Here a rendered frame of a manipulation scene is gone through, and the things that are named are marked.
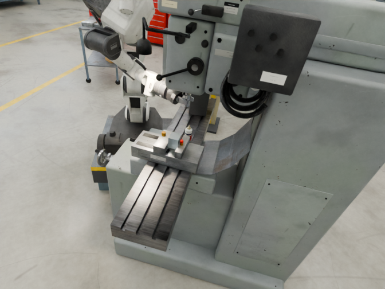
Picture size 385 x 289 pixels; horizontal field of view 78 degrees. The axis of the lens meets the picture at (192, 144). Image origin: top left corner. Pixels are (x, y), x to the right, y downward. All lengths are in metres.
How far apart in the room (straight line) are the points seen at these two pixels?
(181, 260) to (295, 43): 1.49
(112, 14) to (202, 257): 1.57
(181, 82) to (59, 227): 1.61
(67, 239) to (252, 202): 1.48
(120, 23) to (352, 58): 1.03
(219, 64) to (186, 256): 1.29
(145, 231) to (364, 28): 1.05
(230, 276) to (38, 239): 1.45
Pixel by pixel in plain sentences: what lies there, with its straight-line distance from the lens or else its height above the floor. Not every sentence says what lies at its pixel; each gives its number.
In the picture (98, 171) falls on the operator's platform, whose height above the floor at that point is 0.35.
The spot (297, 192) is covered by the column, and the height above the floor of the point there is 1.01.
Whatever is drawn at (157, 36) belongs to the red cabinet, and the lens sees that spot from 6.22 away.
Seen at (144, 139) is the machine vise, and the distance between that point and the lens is 1.27.
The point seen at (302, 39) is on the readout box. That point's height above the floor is 1.68.
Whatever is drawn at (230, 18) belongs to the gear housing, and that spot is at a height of 1.65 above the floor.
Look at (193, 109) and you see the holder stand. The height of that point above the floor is 1.01.
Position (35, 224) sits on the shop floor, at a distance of 2.36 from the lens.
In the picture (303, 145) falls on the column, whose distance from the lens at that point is 1.06.
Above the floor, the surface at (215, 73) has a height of 1.44.
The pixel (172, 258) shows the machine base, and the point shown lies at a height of 0.18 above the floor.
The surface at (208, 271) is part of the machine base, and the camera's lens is 1.83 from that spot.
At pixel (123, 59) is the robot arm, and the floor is 1.31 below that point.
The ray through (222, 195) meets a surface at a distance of 1.41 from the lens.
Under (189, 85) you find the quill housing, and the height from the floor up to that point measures 1.36.
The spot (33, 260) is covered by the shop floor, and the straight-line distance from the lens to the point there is 2.19.
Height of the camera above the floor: 1.81
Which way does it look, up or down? 38 degrees down
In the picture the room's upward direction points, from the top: 9 degrees clockwise
